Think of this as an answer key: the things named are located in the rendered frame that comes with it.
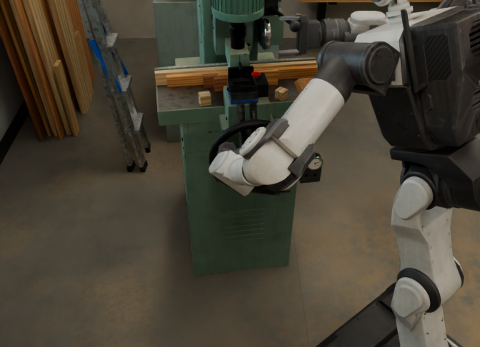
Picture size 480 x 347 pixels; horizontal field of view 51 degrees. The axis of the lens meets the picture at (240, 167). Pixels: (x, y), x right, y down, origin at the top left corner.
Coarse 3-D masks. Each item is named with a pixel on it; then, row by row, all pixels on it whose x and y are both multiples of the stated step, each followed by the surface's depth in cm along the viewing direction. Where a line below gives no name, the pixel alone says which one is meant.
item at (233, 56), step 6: (228, 42) 180; (228, 48) 177; (246, 48) 177; (228, 54) 177; (234, 54) 173; (240, 54) 173; (246, 54) 174; (228, 60) 179; (234, 60) 174; (240, 60) 175; (246, 60) 175; (234, 66) 176
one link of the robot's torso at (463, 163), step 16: (464, 144) 123; (400, 160) 132; (416, 160) 127; (432, 160) 123; (448, 160) 120; (464, 160) 120; (400, 176) 137; (448, 176) 122; (464, 176) 118; (448, 192) 124; (464, 192) 120
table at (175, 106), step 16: (288, 80) 186; (160, 96) 177; (176, 96) 177; (192, 96) 177; (272, 96) 177; (288, 96) 177; (160, 112) 170; (176, 112) 171; (192, 112) 172; (208, 112) 173; (224, 112) 174; (272, 112) 177; (224, 128) 167
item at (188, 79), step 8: (208, 72) 182; (216, 72) 182; (224, 72) 182; (280, 72) 185; (288, 72) 185; (296, 72) 186; (304, 72) 186; (312, 72) 187; (168, 80) 180; (176, 80) 180; (184, 80) 181; (192, 80) 181; (200, 80) 182
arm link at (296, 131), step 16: (320, 80) 106; (304, 96) 105; (320, 96) 104; (336, 96) 105; (288, 112) 105; (304, 112) 103; (320, 112) 103; (336, 112) 107; (272, 128) 102; (288, 128) 102; (304, 128) 102; (320, 128) 104; (256, 144) 103; (288, 144) 102; (304, 144) 103; (304, 160) 103
